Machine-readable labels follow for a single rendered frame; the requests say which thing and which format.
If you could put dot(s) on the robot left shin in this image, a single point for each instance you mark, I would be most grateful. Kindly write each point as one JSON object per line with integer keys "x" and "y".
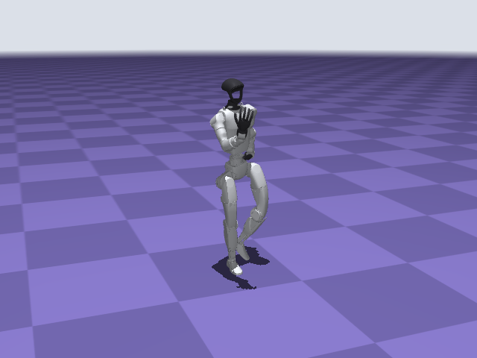
{"x": 250, "y": 227}

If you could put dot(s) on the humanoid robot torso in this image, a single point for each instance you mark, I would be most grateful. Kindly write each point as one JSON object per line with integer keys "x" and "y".
{"x": 236, "y": 165}

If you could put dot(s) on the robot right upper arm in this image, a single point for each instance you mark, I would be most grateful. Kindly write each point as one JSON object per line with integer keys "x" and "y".
{"x": 217, "y": 122}

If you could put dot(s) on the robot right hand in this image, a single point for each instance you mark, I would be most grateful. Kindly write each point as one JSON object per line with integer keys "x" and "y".
{"x": 243, "y": 124}

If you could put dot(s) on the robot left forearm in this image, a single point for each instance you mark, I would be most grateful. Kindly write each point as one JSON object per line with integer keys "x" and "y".
{"x": 251, "y": 147}

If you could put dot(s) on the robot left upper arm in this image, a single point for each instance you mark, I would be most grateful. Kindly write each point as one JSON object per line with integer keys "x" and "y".
{"x": 252, "y": 130}

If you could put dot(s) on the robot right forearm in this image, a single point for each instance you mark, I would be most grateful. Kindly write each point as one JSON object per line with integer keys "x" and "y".
{"x": 233, "y": 142}

